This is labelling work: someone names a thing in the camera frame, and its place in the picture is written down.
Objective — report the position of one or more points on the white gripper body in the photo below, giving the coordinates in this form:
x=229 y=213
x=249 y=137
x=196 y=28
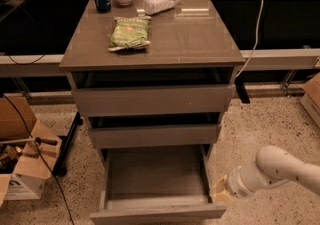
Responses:
x=235 y=185

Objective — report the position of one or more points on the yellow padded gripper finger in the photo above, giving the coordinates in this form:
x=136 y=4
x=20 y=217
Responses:
x=219 y=192

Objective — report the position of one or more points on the grey bottom drawer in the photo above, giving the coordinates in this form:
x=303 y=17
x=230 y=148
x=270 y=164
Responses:
x=156 y=184

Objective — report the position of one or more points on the grey drawer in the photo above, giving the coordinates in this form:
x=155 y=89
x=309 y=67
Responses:
x=152 y=100
x=156 y=184
x=154 y=130

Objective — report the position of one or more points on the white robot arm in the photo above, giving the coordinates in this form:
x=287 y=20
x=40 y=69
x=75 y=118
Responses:
x=273 y=167

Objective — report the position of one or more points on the grey middle drawer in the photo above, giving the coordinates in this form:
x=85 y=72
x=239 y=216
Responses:
x=154 y=130

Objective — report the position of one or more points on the grey top drawer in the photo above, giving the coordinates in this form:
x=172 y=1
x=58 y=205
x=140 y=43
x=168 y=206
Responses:
x=152 y=100

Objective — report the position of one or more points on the grey drawer cabinet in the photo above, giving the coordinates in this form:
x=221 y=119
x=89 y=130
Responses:
x=189 y=45

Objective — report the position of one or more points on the cardboard box right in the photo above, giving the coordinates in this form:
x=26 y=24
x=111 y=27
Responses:
x=311 y=98

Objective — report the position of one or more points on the black stand leg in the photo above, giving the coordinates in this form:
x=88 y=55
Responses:
x=60 y=166

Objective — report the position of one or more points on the green snack bag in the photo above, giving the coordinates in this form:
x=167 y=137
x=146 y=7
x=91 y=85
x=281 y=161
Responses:
x=130 y=33

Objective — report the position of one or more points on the metal rod black tip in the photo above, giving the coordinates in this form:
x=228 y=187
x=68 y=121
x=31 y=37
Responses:
x=36 y=140

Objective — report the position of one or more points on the open cardboard box left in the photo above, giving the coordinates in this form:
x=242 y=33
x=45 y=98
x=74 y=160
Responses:
x=25 y=167

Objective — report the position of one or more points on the clear plastic water bottle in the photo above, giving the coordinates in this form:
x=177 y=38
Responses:
x=152 y=7

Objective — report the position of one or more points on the grey window rail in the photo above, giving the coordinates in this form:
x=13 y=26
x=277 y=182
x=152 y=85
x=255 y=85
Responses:
x=261 y=60

